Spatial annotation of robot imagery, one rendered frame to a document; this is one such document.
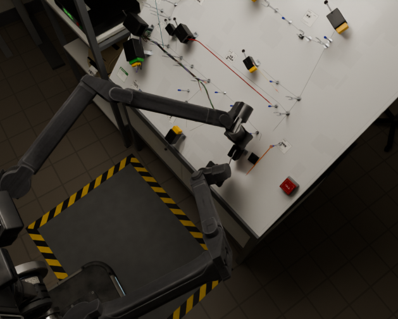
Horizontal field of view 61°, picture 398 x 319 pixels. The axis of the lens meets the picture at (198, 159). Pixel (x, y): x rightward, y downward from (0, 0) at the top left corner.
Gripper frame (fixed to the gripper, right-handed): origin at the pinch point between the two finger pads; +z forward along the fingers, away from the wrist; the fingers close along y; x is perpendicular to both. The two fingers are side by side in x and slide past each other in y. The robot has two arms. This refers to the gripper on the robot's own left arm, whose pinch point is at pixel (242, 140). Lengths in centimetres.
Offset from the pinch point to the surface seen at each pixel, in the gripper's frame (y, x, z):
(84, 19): 91, 2, -18
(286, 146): -15.3, -9.6, 3.2
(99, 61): 93, 12, 7
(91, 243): 60, 112, 72
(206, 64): 36.3, -17.8, 0.0
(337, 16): -6, -50, -26
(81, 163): 115, 81, 81
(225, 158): 4.8, 9.7, 12.5
